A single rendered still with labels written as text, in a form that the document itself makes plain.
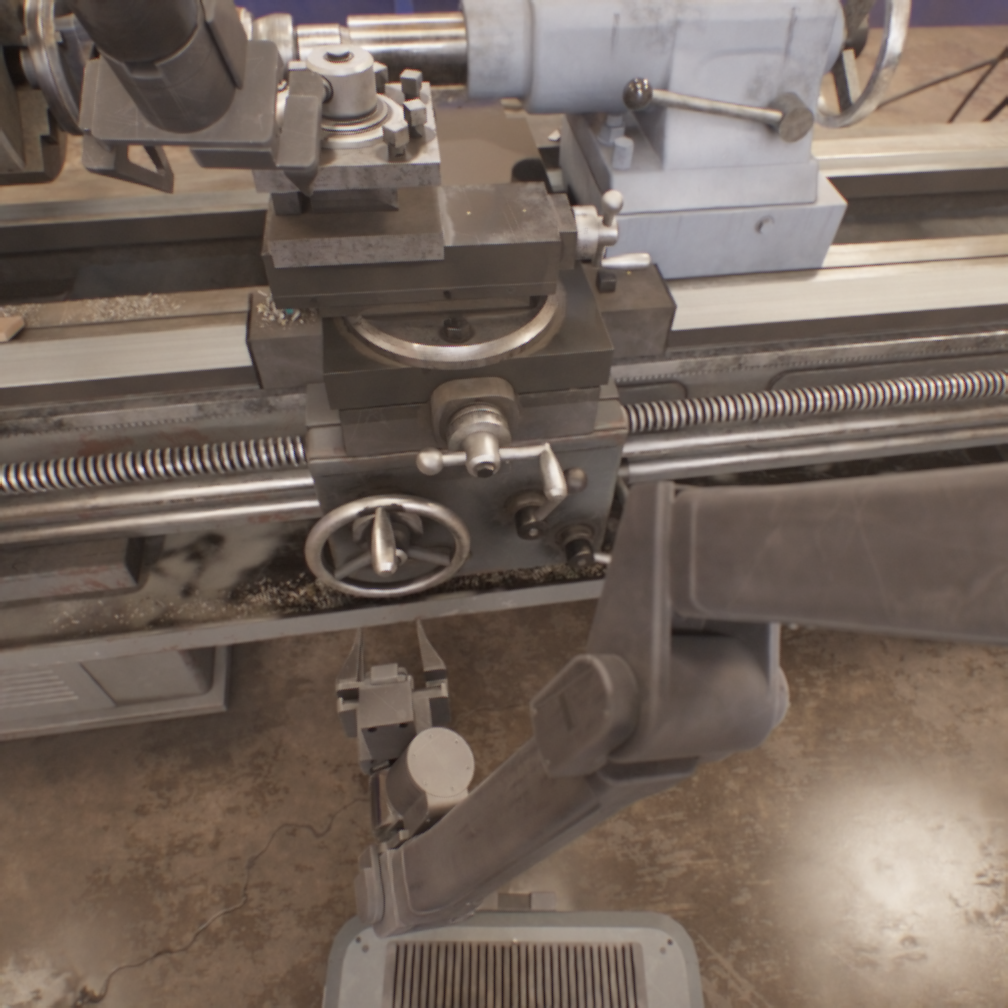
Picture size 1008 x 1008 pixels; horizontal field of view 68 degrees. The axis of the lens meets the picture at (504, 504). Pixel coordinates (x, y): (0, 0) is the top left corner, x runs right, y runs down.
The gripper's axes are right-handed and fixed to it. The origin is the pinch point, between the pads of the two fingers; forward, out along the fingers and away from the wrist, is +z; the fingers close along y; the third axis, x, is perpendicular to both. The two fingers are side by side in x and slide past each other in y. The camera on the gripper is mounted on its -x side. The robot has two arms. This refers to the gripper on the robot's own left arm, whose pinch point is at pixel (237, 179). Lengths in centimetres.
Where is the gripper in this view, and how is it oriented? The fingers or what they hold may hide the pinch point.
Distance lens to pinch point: 59.5
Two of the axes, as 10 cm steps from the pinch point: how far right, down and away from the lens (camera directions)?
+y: -10.0, -0.2, -0.2
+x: -0.2, 9.9, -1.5
